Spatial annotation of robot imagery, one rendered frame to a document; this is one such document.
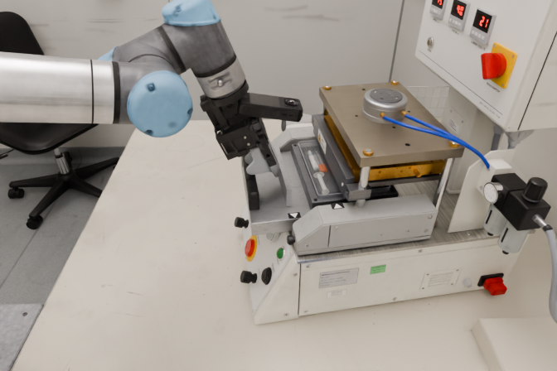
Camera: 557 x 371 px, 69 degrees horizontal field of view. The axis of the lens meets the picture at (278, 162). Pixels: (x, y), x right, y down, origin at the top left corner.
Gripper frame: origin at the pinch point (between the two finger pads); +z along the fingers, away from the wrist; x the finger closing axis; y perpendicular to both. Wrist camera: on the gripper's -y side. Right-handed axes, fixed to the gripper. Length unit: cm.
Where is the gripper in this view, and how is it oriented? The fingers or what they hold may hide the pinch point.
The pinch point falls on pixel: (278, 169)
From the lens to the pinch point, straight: 79.4
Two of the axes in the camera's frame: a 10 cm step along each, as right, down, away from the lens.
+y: -9.3, 3.7, 0.7
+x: 1.6, 5.7, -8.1
